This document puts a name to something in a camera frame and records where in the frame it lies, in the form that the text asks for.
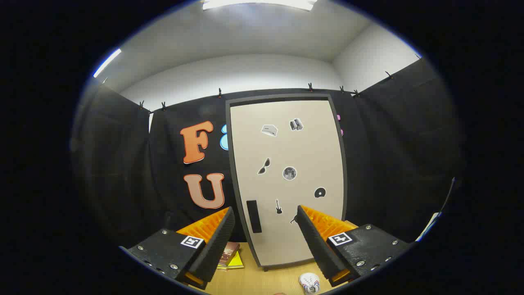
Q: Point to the white printed papers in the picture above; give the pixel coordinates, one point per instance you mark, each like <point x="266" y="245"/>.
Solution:
<point x="430" y="226"/>

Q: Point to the black backdrop cloth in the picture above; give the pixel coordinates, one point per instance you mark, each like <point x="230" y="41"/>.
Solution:
<point x="409" y="143"/>

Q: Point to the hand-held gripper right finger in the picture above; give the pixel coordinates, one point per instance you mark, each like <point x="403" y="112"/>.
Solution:
<point x="313" y="241"/>

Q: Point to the white striped shoe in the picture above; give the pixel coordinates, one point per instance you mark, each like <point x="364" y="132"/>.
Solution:
<point x="309" y="280"/>

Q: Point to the brown book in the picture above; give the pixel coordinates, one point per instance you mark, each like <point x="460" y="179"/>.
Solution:
<point x="229" y="252"/>

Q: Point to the yellow book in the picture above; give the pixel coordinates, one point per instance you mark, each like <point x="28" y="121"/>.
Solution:
<point x="237" y="262"/>

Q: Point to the ceiling light panel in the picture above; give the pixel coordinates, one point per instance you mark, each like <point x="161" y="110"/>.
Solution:
<point x="107" y="62"/>
<point x="258" y="3"/>

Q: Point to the grey shoe cabinet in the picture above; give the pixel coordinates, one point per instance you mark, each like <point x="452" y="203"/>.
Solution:
<point x="278" y="96"/>

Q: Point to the beige shoe cabinet door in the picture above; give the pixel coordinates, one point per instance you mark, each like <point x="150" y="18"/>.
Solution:
<point x="311" y="147"/>

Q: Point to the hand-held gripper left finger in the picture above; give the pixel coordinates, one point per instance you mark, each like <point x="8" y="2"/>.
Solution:
<point x="217" y="246"/>

